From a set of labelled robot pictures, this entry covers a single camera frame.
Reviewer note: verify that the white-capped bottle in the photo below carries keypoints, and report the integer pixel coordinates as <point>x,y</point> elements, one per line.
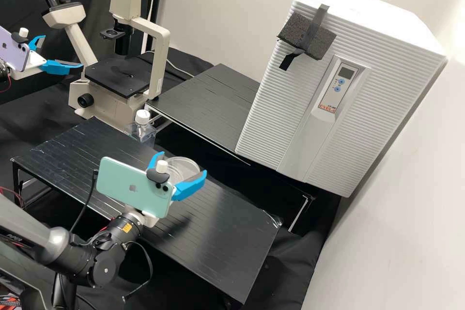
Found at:
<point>142,116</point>

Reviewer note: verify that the cream microscope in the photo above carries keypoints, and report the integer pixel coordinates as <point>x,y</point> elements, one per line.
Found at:
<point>109,74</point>

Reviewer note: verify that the right wrist camera phone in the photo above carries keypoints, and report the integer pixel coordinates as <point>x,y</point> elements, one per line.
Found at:
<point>127,183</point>

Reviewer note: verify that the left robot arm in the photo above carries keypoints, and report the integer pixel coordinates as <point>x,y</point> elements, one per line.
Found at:
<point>3,72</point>

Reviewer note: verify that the petri dish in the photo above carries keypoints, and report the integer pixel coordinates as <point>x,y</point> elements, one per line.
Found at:
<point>181,168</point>

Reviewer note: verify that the left wrist camera phone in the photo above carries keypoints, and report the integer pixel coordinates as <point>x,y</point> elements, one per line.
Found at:
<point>12,50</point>

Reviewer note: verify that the incubator door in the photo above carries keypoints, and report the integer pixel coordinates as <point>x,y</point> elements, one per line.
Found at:
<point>290,124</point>

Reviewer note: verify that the white incubator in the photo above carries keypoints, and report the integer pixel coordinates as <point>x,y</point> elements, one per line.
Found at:
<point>363,5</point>

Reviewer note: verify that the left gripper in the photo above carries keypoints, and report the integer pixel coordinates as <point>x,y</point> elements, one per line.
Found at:
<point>32,63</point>

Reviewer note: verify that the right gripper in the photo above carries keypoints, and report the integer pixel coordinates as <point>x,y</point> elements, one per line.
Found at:
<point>150,219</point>

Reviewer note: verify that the wrist camera phone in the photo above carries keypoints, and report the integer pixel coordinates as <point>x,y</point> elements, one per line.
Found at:
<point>127,183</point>
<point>12,50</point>

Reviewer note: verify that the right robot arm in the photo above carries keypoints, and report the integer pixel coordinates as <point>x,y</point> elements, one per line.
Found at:
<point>40,241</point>

